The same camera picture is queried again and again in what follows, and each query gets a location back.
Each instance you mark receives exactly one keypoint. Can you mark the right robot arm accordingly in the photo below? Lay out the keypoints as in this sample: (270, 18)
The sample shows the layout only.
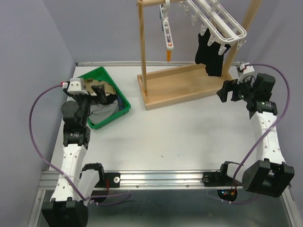
(270, 174)

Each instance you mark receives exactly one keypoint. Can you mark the aluminium mounting rail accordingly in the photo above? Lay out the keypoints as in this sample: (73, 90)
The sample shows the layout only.
(162, 180)

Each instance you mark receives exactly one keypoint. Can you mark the green plastic tray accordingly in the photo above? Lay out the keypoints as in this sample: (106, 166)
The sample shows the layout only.
(101, 74)

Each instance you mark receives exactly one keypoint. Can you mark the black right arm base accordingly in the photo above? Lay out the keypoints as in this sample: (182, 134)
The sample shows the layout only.
(224, 176)

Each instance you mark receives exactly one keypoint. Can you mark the wooden clothes rack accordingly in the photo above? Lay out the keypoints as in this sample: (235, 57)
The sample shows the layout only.
(184, 83)

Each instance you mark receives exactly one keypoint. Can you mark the orange clothes peg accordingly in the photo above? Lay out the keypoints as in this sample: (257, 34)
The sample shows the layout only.
(168, 55)

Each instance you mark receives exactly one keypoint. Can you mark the white straight clip hanger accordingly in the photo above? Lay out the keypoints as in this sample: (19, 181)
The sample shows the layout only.
(165, 24)

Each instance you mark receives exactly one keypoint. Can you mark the blue striped underwear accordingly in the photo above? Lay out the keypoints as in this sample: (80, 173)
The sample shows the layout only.
(120, 102)

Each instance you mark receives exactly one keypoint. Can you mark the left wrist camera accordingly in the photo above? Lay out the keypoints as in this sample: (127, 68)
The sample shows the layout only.
(74, 87)

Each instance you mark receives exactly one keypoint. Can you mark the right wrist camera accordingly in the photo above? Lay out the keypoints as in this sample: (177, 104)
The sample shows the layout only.
(245, 71)

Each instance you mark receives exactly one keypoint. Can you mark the black underwear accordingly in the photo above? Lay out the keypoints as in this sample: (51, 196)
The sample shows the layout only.
(106, 99)
(208, 55)

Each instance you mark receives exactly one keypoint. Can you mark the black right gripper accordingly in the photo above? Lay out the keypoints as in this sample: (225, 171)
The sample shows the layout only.
(229, 85)

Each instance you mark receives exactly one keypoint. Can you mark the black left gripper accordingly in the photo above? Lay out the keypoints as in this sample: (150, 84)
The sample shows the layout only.
(99, 91)

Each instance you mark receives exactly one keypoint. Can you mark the white rectangular clip hanger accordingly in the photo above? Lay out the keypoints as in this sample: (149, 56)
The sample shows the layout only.
(223, 28)

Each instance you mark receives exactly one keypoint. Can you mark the grey underwear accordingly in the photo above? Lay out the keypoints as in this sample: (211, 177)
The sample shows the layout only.
(100, 112)

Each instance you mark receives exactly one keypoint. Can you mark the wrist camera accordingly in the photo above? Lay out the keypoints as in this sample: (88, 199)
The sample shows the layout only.
(74, 87)
(245, 71)

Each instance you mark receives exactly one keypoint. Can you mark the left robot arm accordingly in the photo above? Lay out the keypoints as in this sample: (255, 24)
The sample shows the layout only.
(68, 206)

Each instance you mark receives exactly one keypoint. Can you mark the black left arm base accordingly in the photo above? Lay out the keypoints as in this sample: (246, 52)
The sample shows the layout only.
(106, 179)

